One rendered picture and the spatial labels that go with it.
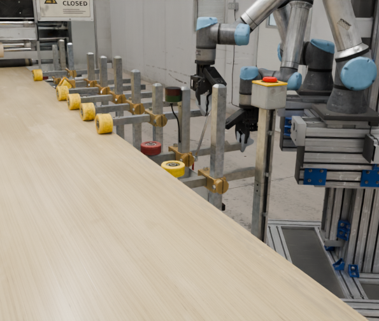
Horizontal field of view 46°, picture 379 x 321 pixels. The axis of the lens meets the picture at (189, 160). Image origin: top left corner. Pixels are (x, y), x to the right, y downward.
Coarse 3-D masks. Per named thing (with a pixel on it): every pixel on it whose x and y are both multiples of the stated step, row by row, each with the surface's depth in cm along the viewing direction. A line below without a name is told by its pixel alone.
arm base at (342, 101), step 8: (336, 88) 173; (344, 88) 170; (336, 96) 172; (344, 96) 170; (352, 96) 169; (360, 96) 170; (328, 104) 176; (336, 104) 173; (344, 104) 170; (352, 104) 169; (360, 104) 170; (344, 112) 171; (352, 112) 170; (360, 112) 171
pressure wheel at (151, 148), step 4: (144, 144) 174; (148, 144) 175; (152, 144) 175; (156, 144) 175; (160, 144) 174; (144, 148) 172; (148, 148) 171; (152, 148) 171; (156, 148) 172; (160, 148) 174; (144, 152) 172; (148, 152) 172; (152, 152) 172; (156, 152) 172; (160, 152) 174
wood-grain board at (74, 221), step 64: (0, 128) 195; (64, 128) 197; (0, 192) 129; (64, 192) 130; (128, 192) 131; (192, 192) 131; (0, 256) 97; (64, 256) 97; (128, 256) 98; (192, 256) 98; (256, 256) 98; (0, 320) 77; (64, 320) 78; (128, 320) 78; (192, 320) 78; (256, 320) 78; (320, 320) 79
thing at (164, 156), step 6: (234, 144) 192; (240, 144) 193; (192, 150) 183; (204, 150) 186; (228, 150) 191; (234, 150) 193; (150, 156) 175; (156, 156) 176; (162, 156) 177; (168, 156) 178; (174, 156) 180; (198, 156) 185; (156, 162) 176
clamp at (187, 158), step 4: (168, 148) 185; (172, 148) 182; (176, 148) 182; (176, 152) 178; (188, 152) 177; (176, 156) 179; (180, 156) 175; (184, 156) 174; (188, 156) 174; (192, 156) 175; (176, 160) 179; (180, 160) 175; (184, 160) 174; (188, 160) 175; (192, 160) 176; (188, 164) 176
